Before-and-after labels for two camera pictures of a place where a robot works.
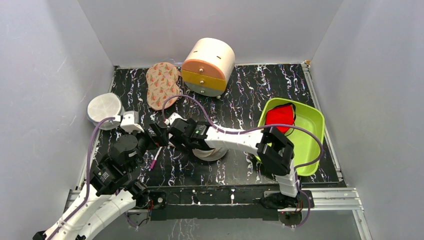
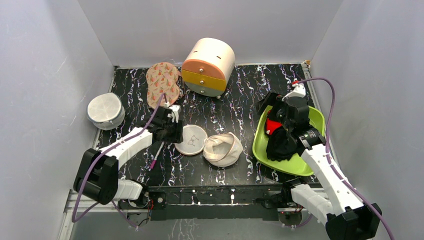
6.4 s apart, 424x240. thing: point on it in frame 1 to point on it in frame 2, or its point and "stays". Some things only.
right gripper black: x=173 y=130 to x=284 y=136
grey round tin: x=104 y=106 stays
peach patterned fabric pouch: x=162 y=78 stays
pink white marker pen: x=153 y=162 stays
